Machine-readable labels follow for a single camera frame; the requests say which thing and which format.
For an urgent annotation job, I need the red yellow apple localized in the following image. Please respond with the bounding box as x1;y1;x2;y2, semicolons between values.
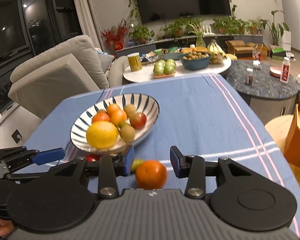
85;154;100;162

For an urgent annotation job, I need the green jujube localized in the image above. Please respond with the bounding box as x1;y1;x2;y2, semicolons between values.
130;159;145;173

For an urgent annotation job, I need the yellow lemon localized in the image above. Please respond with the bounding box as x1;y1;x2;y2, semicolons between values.
86;121;119;149

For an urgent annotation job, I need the brown longan fruit large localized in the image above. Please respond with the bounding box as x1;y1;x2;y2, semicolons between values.
120;124;135;142

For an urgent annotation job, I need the large orange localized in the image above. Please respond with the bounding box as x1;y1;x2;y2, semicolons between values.
135;160;167;190

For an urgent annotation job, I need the green jujube fruit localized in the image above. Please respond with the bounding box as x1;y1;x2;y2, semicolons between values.
118;121;128;128

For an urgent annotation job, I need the small mandarin orange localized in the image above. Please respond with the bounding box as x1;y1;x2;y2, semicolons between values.
110;109;127;126

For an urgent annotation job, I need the tan round fruit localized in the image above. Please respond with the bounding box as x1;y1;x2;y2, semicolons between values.
123;104;136;118

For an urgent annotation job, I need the teal bowl of fruits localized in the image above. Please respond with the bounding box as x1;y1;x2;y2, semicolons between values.
179;53;210;71

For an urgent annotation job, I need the person's hand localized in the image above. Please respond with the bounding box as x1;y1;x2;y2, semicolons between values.
0;219;15;238

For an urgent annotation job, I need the blue striped tablecloth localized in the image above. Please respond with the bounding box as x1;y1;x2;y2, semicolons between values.
26;74;300;236

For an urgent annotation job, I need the white striped ceramic bowl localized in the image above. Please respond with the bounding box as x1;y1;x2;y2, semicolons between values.
70;93;160;154

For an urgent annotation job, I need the beige sofa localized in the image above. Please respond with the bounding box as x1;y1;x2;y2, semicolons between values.
8;35;129;119

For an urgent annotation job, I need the white round coffee table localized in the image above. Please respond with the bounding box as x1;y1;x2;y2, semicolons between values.
123;57;232;83

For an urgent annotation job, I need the tray of green apples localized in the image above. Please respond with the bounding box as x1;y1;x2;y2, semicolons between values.
153;59;177;79

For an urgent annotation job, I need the small spice jar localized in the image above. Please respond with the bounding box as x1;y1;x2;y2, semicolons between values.
245;68;253;86

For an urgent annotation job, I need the wooden orange object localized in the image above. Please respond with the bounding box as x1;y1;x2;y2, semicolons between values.
283;105;300;168

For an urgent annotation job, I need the dark marble round table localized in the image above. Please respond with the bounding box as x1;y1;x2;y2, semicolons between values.
226;60;300;102

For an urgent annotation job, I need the yellow tin can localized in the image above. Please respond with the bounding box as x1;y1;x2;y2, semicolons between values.
127;52;142;72

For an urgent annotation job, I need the bunch of bananas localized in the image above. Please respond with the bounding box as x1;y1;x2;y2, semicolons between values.
207;39;227;64

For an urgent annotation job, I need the pink dish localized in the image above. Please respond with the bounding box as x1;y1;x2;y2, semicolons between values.
269;66;281;77

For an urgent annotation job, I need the cardboard box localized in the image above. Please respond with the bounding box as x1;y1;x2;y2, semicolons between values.
226;40;254;60

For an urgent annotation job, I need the red flower decoration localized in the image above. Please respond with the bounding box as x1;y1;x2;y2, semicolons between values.
101;18;130;51

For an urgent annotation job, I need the white red bottle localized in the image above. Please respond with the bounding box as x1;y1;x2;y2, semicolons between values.
280;57;290;83

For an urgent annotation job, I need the potted green plant left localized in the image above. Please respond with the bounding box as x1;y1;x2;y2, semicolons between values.
129;25;154;44

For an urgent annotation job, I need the glass vase with plant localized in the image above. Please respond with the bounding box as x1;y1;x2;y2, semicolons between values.
186;19;206;47

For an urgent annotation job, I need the tall leafy floor plant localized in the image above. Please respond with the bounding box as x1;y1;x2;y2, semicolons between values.
261;10;289;46

